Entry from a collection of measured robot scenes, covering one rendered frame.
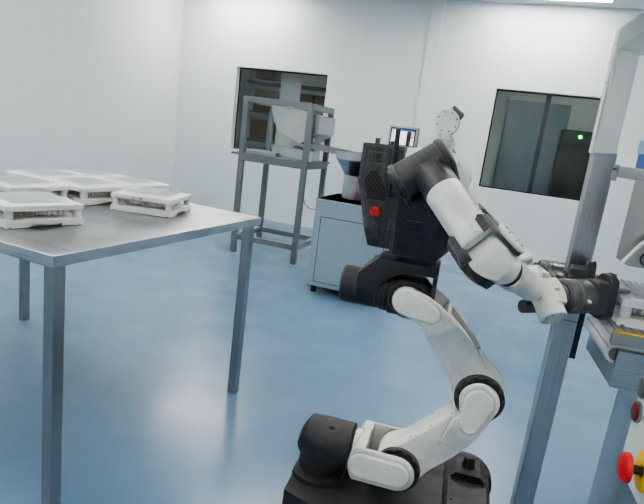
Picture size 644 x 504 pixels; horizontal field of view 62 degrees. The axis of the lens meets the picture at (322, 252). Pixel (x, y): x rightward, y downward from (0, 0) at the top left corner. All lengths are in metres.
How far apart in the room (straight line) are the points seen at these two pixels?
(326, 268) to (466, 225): 3.10
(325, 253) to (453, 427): 2.73
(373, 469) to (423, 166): 0.94
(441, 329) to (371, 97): 5.51
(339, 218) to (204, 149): 3.98
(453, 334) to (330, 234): 2.69
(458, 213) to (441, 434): 0.77
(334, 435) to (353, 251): 2.51
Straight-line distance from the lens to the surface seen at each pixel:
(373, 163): 1.49
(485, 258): 1.19
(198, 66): 7.92
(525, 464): 2.00
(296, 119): 5.10
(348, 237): 4.13
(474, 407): 1.63
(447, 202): 1.23
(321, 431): 1.80
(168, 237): 1.91
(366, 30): 7.04
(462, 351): 1.62
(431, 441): 1.74
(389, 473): 1.76
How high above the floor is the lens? 1.26
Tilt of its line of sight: 13 degrees down
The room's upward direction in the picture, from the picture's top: 7 degrees clockwise
